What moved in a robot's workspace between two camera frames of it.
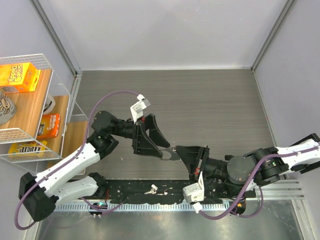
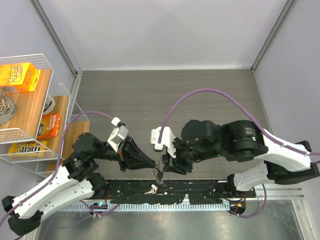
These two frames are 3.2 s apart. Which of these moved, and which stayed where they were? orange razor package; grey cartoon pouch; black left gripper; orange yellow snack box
Moved: black left gripper
Stayed: orange yellow snack box; grey cartoon pouch; orange razor package
